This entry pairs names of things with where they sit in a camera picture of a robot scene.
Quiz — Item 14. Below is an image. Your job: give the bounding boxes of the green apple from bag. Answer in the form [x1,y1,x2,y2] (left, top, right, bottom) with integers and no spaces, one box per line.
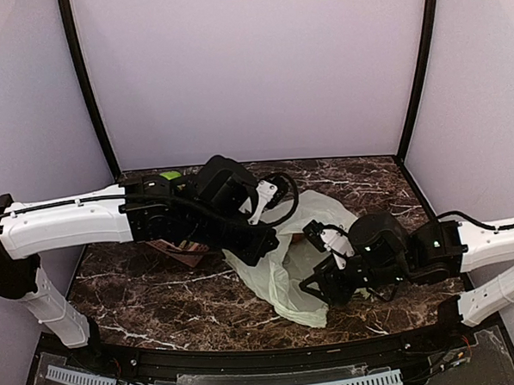
[159,171,182,181]

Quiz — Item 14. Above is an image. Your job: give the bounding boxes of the left black frame post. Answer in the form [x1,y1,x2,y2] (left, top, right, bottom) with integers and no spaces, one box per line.
[57,0,121,180]

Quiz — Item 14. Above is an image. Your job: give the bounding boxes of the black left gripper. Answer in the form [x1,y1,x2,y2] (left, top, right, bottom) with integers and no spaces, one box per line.
[183,205,281,270]

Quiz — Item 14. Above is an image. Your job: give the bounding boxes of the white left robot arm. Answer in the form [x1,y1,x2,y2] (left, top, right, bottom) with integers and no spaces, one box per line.
[0,156,287,370]

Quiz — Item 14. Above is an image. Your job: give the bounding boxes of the pink plastic basket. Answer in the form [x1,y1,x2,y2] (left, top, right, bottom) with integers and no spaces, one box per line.
[146,239,211,268]

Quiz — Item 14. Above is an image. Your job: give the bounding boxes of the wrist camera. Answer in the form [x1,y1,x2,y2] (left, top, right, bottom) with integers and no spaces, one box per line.
[247,172,300,228]
[303,220,355,270]

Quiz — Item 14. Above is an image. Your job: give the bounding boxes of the light green plastic bag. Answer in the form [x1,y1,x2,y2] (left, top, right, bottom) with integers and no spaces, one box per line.
[223,189,357,328]

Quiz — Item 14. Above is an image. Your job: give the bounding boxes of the black frame post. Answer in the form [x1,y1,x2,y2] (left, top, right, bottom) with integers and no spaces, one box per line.
[57,0,121,180]
[395,0,437,165]

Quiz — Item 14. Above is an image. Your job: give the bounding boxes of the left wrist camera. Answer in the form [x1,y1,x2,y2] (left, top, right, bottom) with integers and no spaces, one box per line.
[247,172,300,228]

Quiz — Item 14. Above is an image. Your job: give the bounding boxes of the black front rail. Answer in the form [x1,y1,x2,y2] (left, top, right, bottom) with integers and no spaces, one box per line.
[67,325,477,382]

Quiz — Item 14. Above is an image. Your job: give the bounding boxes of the right black frame post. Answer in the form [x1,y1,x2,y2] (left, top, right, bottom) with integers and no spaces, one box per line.
[395,0,437,165]

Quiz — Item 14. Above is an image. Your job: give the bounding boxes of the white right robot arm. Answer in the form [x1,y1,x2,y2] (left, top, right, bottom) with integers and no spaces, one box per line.
[299,210,514,351]

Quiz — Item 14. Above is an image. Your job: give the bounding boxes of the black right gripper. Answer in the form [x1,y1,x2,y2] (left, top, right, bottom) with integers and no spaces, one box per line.
[297,248,412,306]

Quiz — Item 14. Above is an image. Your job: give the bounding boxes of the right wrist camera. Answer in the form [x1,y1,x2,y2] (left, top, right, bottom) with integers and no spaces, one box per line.
[303,220,355,270]

